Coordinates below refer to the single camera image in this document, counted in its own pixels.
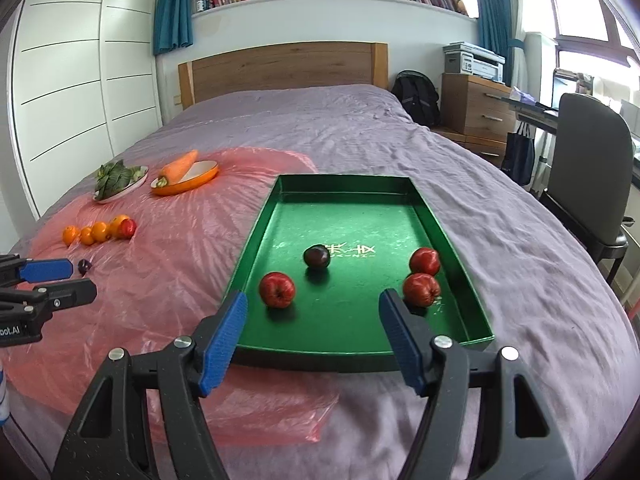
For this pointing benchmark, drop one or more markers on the white printer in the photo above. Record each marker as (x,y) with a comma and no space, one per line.
(477,62)

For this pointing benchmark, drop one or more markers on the green bok choy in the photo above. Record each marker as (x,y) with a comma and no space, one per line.
(115,177)

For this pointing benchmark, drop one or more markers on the dark shopping bag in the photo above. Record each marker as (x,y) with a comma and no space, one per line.
(517,157)

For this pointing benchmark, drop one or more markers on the green rectangular tray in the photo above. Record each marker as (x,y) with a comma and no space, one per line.
(350,220)

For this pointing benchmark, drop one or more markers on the grey office chair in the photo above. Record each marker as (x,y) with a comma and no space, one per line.
(585,170)

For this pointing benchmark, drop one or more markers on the wooden headboard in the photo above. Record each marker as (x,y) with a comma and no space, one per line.
(280,72)

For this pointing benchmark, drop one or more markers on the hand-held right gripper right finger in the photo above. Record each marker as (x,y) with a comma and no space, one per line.
(400,340)

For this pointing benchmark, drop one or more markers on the dark purple plum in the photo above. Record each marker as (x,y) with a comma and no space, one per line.
(316,256)
(85,267)

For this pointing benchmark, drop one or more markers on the white wardrobe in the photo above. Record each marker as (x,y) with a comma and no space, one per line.
(75,85)

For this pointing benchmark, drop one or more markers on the wooden dresser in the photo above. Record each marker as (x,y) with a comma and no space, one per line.
(475,110)

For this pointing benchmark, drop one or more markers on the teal curtain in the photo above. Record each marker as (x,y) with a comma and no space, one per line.
(492,15)
(172,10)

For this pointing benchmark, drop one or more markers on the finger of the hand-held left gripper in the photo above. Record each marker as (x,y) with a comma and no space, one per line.
(47,270)
(70,292)

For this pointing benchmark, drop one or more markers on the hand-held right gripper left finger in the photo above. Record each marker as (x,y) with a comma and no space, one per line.
(225,340)

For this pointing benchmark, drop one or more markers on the white plate with green rim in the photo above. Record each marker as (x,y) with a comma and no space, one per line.
(131,188)

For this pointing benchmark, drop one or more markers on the glass desk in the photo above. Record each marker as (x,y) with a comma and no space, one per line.
(535,107)

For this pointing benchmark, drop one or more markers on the small red apple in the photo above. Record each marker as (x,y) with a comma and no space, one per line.
(421,289)
(424,261)
(277,289)
(128,229)

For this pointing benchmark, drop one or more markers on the pink plastic sheet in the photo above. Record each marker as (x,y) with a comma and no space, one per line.
(165,270)

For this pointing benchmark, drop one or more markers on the black backpack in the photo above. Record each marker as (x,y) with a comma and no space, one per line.
(415,97)

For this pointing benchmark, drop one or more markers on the orange plate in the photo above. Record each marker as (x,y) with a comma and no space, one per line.
(200,180)

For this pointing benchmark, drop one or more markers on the carrot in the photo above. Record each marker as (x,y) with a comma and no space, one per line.
(177,170)

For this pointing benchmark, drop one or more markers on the blue and white object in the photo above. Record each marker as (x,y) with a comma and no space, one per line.
(4,400)

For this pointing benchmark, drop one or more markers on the orange mandarin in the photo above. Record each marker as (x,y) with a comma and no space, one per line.
(117,222)
(70,235)
(101,231)
(87,236)

